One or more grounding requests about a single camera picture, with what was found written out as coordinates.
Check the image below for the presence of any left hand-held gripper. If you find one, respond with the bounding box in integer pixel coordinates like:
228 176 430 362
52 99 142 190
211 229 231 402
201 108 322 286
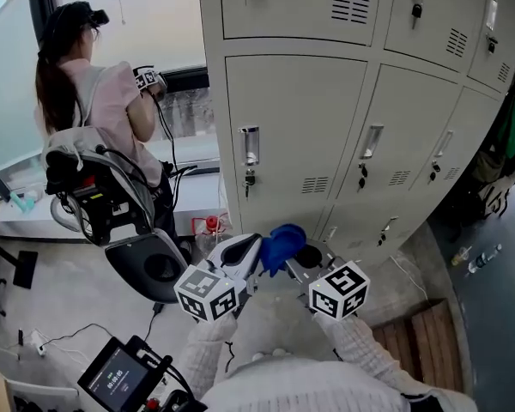
173 232 264 324

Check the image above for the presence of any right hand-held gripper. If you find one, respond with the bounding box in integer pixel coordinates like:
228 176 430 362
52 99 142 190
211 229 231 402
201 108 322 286
285 239 371 320

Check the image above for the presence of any blue cloth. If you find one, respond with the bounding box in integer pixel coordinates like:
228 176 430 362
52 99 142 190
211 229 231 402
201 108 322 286
257 223 308 276

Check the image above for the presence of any bank of grey locker doors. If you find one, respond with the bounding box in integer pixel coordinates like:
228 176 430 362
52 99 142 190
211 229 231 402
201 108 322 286
197 0 515 262

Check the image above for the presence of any person's right forearm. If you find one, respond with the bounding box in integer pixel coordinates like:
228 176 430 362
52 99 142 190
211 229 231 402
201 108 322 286
312 313 413 398

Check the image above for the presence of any person's left forearm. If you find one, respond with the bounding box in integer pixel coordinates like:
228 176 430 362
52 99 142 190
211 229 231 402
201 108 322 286
175 313 239 403

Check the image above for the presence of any black office chair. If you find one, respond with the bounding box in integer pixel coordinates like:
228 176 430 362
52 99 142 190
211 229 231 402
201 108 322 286
104 228 191 305

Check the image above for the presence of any clear jug with red cap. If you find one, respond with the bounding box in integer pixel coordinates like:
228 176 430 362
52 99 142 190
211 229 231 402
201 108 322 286
191 214 233 258

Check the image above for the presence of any wooden slatted pallet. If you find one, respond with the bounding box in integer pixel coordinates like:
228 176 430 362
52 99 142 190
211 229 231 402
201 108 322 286
370 300 465 393

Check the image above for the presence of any person's white knit sweater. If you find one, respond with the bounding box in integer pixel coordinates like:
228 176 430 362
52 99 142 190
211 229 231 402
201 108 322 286
199 349 477 412

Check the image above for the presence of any clear plastic drink cup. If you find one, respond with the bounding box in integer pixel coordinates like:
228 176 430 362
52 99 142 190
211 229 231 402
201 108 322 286
450 245 474 268

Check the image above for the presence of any clear plastic water bottle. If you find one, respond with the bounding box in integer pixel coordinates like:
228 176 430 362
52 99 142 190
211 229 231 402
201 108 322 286
467 243 504 275

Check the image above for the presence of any white power strip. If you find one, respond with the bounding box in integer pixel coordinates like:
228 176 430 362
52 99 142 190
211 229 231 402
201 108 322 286
28 329 49 358

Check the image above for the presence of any black flat stand plate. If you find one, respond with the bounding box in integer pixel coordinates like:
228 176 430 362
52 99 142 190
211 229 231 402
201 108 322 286
11 249 39 291

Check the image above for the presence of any patterned dark bag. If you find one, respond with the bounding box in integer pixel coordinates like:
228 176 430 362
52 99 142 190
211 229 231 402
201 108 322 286
476 177 512 219

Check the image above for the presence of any white floor cable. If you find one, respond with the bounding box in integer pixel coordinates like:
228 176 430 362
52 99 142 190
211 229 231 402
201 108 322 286
389 254 431 305

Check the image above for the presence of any black recorder screen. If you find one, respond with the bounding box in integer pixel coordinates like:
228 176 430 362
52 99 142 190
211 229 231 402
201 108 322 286
76 335 173 412

